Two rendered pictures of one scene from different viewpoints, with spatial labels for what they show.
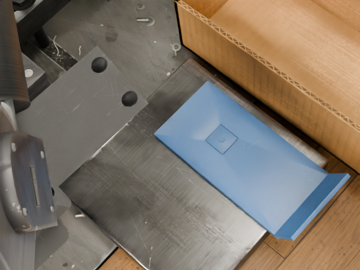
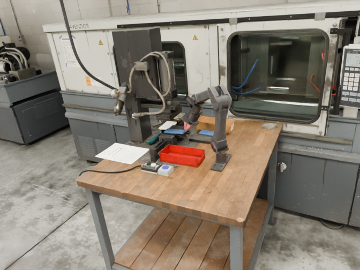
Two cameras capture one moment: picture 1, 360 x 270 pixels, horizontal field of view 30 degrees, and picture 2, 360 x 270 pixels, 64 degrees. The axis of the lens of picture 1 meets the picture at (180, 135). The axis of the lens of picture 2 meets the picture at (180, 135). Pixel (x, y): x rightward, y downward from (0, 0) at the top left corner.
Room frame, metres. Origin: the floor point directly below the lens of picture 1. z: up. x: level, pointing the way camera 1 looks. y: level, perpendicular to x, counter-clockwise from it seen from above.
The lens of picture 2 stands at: (-1.36, 0.92, 1.77)
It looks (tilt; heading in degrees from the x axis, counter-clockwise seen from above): 25 degrees down; 335
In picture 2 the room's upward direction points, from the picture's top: 5 degrees counter-clockwise
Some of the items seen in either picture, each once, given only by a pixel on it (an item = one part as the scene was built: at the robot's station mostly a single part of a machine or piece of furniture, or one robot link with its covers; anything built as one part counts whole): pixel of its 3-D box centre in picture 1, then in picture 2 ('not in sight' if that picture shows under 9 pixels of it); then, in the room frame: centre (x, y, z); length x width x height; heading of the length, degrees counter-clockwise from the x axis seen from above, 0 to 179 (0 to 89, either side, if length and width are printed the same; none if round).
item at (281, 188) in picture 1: (247, 154); (210, 131); (0.21, -0.05, 0.93); 0.15 x 0.07 x 0.03; 36
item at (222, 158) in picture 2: not in sight; (221, 156); (-0.13, 0.10, 0.94); 0.20 x 0.07 x 0.08; 127
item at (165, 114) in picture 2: not in sight; (158, 97); (0.33, 0.26, 1.22); 0.26 x 0.18 x 0.30; 37
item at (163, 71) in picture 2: not in sight; (165, 75); (0.28, 0.21, 1.37); 0.11 x 0.09 x 0.30; 127
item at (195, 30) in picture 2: not in sight; (189, 60); (1.20, -0.46, 1.24); 2.95 x 0.98 x 0.90; 33
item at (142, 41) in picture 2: not in sight; (147, 63); (0.38, 0.28, 1.44); 0.17 x 0.13 x 0.42; 37
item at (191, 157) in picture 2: not in sight; (182, 155); (0.03, 0.27, 0.93); 0.25 x 0.12 x 0.06; 37
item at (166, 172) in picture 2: not in sight; (165, 172); (-0.04, 0.41, 0.90); 0.07 x 0.07 x 0.06; 37
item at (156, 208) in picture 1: (192, 178); (204, 136); (0.21, 0.00, 0.91); 0.17 x 0.16 x 0.02; 127
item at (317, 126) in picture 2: not in sight; (274, 81); (0.13, -0.55, 1.21); 0.86 x 0.10 x 0.79; 33
